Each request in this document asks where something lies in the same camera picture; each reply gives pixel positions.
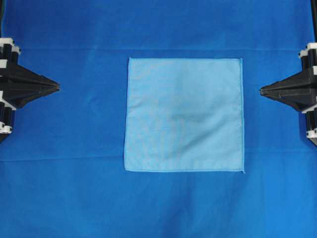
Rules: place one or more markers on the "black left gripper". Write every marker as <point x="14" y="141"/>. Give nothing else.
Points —
<point x="16" y="97"/>

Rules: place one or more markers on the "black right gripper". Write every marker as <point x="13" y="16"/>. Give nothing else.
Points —
<point x="305" y="102"/>

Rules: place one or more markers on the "light blue towel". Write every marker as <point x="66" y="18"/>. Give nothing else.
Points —
<point x="184" y="115"/>

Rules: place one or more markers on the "dark blue table cloth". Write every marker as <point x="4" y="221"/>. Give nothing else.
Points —
<point x="61" y="170"/>

